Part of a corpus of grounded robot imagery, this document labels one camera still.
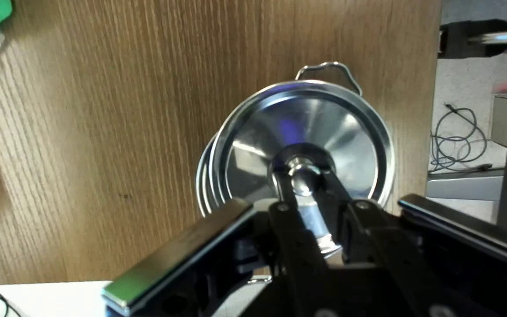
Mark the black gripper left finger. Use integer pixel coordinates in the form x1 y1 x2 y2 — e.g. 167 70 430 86
101 170 326 317

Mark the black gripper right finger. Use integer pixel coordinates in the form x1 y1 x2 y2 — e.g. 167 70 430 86
317 172 507 317

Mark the silver pot with wire handles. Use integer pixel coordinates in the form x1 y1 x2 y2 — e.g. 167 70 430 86
194 59 400 220

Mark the black floor cable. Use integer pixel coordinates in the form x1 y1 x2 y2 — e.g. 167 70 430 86
428 102 493 174

